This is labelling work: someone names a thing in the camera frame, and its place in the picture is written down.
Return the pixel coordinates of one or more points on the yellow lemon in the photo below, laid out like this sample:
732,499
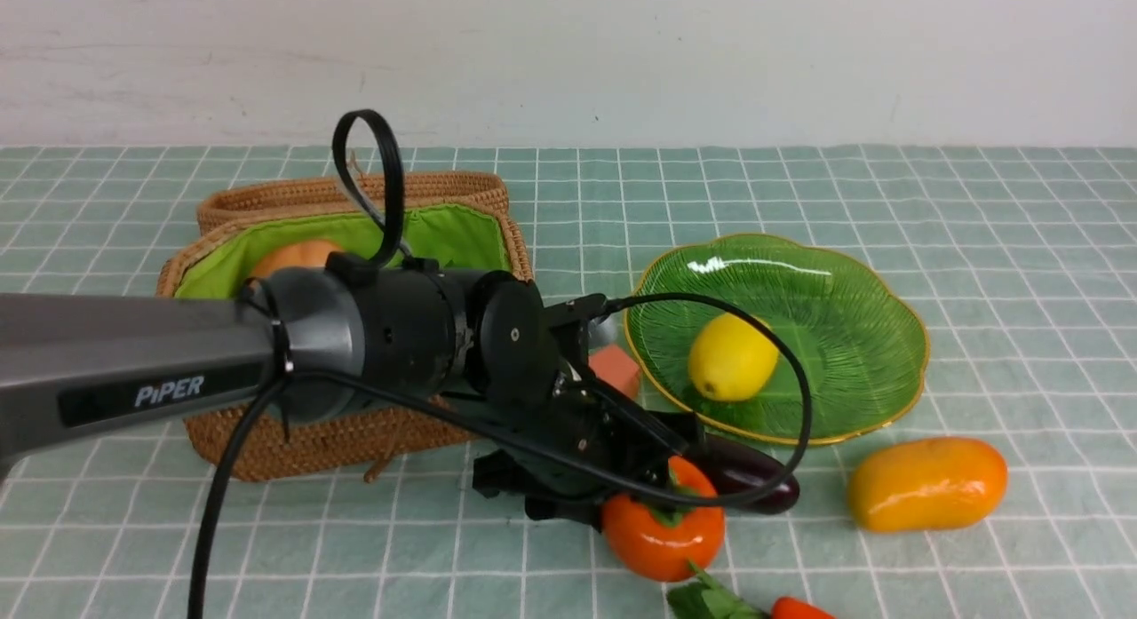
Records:
730,361

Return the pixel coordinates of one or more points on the orange foam cube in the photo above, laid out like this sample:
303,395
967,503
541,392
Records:
616,367

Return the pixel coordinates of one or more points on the orange persimmon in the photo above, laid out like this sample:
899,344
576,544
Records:
658,544

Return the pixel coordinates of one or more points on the green checkered tablecloth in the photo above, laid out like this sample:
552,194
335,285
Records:
1020,262

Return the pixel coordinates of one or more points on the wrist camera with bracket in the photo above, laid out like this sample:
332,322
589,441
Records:
579,328

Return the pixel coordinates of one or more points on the woven rattan basket lid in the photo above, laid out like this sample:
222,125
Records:
482,188

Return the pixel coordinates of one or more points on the orange carrot with leaves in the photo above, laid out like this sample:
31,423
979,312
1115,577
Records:
705,597

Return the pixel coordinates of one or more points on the purple eggplant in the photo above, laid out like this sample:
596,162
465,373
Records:
732,467

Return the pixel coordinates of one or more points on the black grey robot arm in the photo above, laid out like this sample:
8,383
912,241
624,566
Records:
340,341

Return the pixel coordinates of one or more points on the yellow orange mango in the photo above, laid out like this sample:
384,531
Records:
934,484

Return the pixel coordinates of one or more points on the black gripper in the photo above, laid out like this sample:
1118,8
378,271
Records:
570,449

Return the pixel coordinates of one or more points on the woven rattan basket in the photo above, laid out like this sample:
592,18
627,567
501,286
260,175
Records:
475,231

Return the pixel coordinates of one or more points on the brown potato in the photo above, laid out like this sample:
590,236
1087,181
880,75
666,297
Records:
313,253

